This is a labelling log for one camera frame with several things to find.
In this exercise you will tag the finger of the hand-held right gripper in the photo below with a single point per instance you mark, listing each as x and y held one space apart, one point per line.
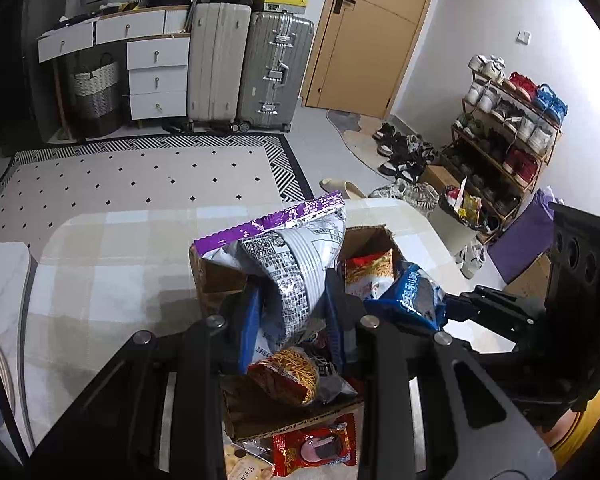
510 305
485 317

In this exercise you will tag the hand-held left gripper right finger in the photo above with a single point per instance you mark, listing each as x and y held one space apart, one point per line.
336 320

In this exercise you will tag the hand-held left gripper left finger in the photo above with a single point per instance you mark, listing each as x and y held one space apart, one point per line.
251 330

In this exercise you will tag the orange noodle snack packet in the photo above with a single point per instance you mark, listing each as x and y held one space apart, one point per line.
290 372

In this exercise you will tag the purple white snack packet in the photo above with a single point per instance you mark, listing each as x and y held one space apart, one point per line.
295 270

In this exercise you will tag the blue cookie packet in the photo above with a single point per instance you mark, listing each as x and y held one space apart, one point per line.
410 295

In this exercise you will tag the brown cardboard box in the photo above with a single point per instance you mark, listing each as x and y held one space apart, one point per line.
260 415

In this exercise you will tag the small cardboard box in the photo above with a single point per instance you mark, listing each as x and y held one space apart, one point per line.
530 280

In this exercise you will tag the white red noodle snack packet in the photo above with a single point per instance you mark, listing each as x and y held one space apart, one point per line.
370 275

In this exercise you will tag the white sneaker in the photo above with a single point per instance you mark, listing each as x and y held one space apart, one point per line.
471 259

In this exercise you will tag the purple yoga mat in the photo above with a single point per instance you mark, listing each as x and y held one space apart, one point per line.
525 235

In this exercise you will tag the trash bin with wrappers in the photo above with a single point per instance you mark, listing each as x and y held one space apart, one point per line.
462 225

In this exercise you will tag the red cookie packet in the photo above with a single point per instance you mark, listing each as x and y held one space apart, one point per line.
315 447

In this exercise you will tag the beige slipper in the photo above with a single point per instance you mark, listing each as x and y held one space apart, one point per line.
347 189

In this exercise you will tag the beige cracker packet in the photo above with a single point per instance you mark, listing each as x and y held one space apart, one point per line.
247 465

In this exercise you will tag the pile of dark sneakers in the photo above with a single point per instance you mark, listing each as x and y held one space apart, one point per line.
405 155

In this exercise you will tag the shoe rack with shoes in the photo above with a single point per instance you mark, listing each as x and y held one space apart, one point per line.
525 125

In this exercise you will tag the patterned black white rug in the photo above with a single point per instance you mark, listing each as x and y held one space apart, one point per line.
145 180

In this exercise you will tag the grey beige door mat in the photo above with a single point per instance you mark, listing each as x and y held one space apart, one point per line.
360 137

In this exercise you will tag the silver suitcase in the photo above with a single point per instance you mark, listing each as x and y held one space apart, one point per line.
272 70

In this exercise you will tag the beige suitcase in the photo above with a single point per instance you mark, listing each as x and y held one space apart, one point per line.
217 65

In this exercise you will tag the wooden door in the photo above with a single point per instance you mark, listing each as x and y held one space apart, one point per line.
375 50

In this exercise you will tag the woven laundry basket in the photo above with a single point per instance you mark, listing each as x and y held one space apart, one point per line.
96 95

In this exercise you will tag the white drawer desk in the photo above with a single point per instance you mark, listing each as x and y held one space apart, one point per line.
155 52

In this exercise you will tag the yellow black box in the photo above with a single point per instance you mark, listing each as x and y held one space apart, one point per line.
280 1

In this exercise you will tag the white light switch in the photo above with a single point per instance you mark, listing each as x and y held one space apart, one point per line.
523 36

